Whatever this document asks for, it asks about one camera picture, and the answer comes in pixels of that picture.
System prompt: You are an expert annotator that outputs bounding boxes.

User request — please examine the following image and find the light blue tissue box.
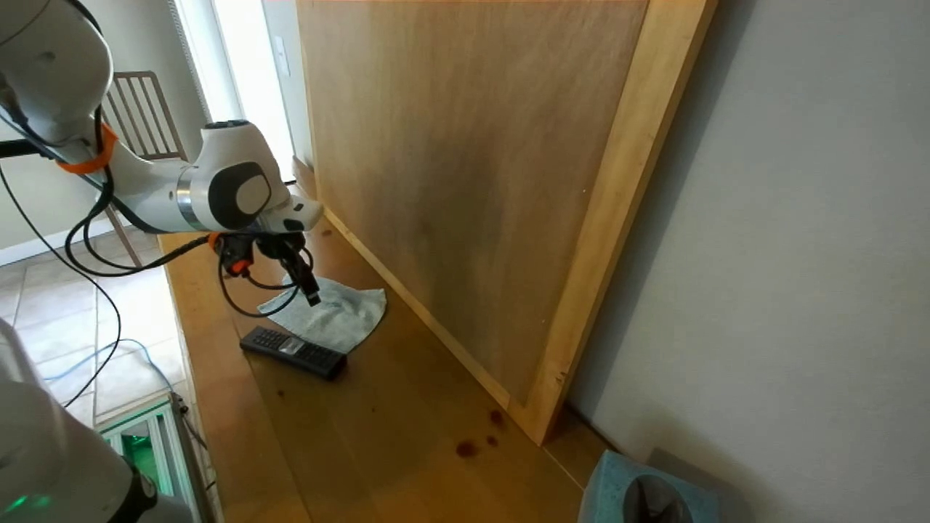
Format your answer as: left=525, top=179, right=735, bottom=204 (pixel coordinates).
left=578, top=451, right=725, bottom=523

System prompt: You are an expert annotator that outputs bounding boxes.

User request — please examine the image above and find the upright wooden board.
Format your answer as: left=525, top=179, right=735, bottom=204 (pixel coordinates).
left=301, top=0, right=721, bottom=441

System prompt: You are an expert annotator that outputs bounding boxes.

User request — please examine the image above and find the black remote control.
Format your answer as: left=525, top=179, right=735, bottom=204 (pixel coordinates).
left=243, top=325, right=346, bottom=380

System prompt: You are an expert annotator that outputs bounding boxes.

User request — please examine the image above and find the light blue paper towel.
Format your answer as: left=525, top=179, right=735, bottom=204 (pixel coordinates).
left=259, top=278, right=388, bottom=354

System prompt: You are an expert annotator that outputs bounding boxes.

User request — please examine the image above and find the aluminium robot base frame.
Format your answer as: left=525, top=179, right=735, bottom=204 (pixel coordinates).
left=100, top=396, right=218, bottom=523

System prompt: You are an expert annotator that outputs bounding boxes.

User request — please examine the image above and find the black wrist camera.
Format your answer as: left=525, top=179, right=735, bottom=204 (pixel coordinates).
left=209, top=232, right=254, bottom=275

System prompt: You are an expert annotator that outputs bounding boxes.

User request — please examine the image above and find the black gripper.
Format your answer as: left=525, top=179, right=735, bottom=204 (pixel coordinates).
left=256, top=232, right=320, bottom=304

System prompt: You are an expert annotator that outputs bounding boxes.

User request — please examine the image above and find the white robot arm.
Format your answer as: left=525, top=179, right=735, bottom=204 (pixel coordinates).
left=0, top=0, right=320, bottom=523

